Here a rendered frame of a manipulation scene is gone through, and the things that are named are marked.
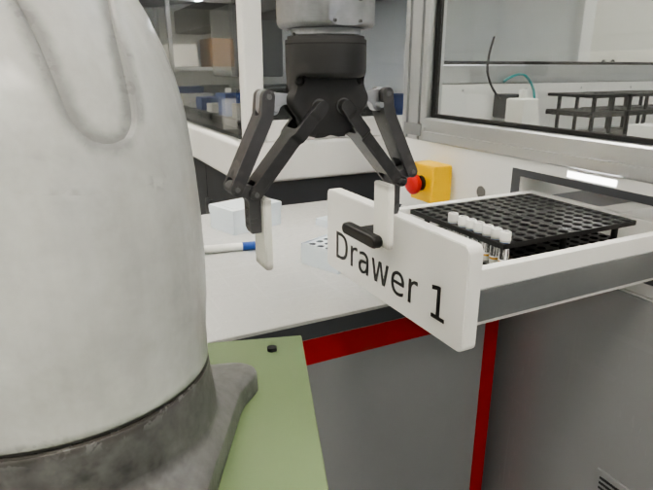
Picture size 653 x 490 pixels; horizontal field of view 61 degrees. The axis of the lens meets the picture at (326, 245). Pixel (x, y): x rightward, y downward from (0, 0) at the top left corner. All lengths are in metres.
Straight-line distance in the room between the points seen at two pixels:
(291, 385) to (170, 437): 0.13
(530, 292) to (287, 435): 0.35
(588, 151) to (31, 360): 0.74
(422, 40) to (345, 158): 0.48
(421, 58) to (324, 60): 0.65
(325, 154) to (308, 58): 0.99
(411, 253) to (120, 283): 0.40
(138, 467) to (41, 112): 0.16
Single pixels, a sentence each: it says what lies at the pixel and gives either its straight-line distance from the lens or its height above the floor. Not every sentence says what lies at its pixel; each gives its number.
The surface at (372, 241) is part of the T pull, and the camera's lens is 0.59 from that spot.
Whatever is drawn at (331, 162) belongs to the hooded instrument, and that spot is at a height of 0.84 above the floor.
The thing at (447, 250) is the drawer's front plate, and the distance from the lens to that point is 0.54.
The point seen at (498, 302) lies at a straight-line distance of 0.59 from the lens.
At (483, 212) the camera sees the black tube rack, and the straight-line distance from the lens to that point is 0.76.
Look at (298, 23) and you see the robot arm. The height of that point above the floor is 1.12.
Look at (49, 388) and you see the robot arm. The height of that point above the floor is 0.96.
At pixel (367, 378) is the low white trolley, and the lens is 0.86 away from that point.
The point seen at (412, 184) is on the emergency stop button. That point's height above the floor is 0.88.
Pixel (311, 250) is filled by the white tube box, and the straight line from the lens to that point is 0.93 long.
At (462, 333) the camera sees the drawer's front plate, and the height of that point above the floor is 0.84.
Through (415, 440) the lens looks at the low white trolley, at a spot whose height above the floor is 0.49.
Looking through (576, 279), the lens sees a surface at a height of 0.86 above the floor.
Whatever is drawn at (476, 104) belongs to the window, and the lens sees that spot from 1.04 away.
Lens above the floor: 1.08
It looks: 18 degrees down
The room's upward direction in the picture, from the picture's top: straight up
